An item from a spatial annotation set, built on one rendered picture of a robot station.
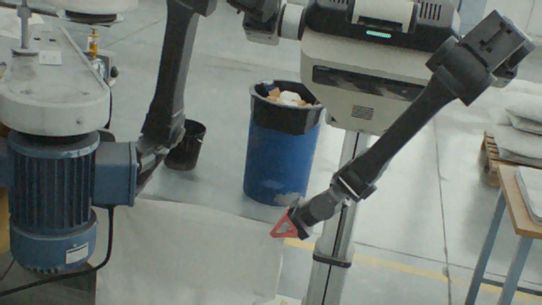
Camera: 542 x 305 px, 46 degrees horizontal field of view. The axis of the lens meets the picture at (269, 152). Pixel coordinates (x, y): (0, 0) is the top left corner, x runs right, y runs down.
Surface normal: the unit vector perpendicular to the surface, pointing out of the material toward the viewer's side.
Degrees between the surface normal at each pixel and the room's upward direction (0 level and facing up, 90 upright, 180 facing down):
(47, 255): 91
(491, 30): 60
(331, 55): 40
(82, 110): 91
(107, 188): 90
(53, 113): 90
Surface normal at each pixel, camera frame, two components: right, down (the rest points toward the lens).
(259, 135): -0.70, 0.23
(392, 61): -0.03, -0.47
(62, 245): 0.43, 0.45
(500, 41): -0.11, -0.14
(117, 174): 0.21, 0.41
